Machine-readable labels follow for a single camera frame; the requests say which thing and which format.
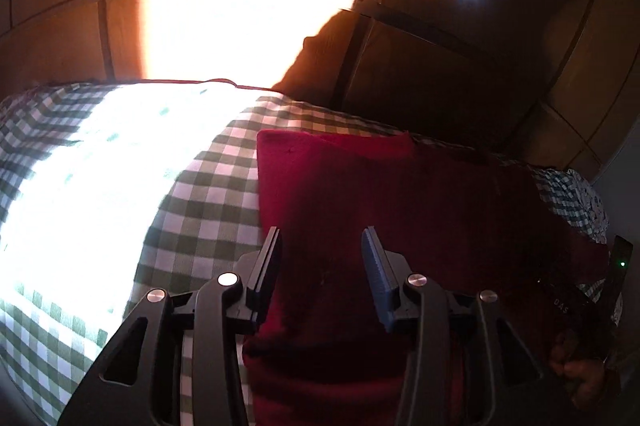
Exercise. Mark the person's right hand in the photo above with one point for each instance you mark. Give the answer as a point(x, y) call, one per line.
point(580, 371)

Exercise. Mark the wooden panelled headboard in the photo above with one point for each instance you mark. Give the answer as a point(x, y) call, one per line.
point(450, 55)

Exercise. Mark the red cloth garment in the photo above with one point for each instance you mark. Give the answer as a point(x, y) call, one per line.
point(350, 206)

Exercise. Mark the green checkered bed sheet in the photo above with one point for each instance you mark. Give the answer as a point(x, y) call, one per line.
point(100, 186)

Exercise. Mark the blue patterned cloth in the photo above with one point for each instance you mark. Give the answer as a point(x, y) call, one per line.
point(575, 201)

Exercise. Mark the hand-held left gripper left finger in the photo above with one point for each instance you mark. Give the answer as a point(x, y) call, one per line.
point(267, 267)

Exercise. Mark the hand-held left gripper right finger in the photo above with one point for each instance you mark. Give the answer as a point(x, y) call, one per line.
point(376, 277)

